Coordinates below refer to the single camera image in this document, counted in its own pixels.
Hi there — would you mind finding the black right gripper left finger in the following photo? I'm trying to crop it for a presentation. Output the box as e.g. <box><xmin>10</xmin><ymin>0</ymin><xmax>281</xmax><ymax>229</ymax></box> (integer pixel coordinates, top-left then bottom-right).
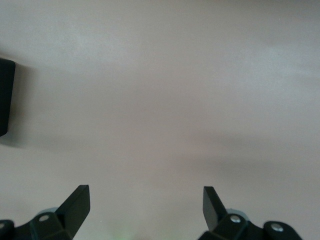
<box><xmin>28</xmin><ymin>184</ymin><xmax>91</xmax><ymax>240</ymax></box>

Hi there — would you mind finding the black plastic box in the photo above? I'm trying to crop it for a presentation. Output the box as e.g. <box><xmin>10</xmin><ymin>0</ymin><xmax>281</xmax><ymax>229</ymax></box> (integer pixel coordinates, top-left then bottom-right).
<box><xmin>0</xmin><ymin>57</ymin><xmax>17</xmax><ymax>139</ymax></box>

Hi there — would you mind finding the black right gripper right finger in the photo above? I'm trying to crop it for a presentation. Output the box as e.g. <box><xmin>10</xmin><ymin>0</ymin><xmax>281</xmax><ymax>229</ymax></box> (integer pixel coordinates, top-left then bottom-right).
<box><xmin>198</xmin><ymin>185</ymin><xmax>266</xmax><ymax>240</ymax></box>

